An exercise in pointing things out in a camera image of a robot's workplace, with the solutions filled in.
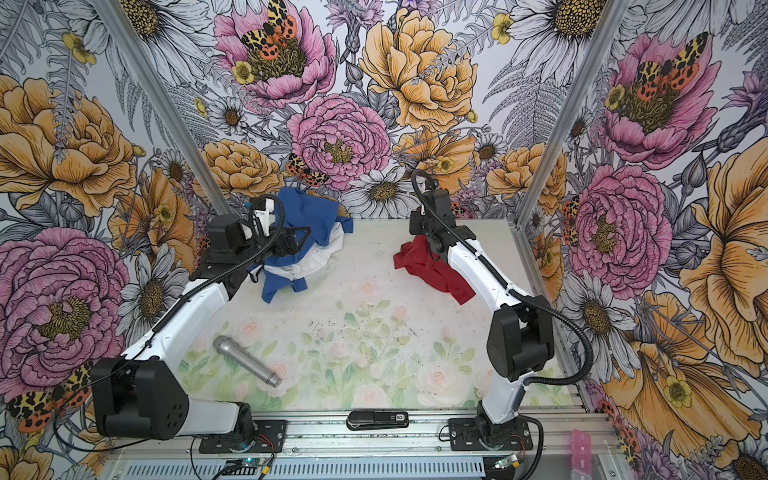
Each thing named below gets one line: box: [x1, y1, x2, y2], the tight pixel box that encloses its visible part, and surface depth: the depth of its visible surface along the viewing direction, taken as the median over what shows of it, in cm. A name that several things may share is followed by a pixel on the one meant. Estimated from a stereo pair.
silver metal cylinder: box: [213, 335, 282, 388], surface depth 85 cm
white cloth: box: [263, 222, 344, 281], surface depth 110 cm
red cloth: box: [393, 234, 476, 305], surface depth 101 cm
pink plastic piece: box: [570, 429, 592, 475], surface depth 73 cm
